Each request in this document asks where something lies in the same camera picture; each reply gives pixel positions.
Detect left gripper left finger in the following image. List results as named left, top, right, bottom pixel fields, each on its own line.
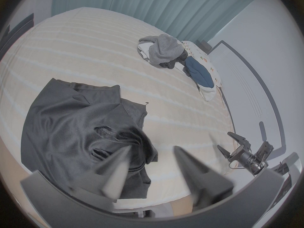
left=69, top=146, right=131, bottom=203

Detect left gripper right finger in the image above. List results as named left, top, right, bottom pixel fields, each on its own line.
left=174, top=146, right=234, bottom=210

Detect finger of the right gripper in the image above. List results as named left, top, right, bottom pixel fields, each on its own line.
left=227, top=132, right=248, bottom=148
left=217, top=145, right=231, bottom=161

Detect bed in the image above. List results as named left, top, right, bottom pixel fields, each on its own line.
left=0, top=7, right=286, bottom=212

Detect pile of clothes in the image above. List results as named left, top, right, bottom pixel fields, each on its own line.
left=137, top=34, right=217, bottom=101

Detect black garment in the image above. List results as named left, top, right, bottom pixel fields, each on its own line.
left=21, top=78, right=159, bottom=199

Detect white printed pillow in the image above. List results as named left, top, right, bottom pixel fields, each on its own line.
left=182, top=41, right=224, bottom=88

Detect blue-green curtain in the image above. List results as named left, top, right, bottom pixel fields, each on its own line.
left=51, top=0, right=264, bottom=45

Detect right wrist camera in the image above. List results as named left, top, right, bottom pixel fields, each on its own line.
left=255, top=141, right=274, bottom=162

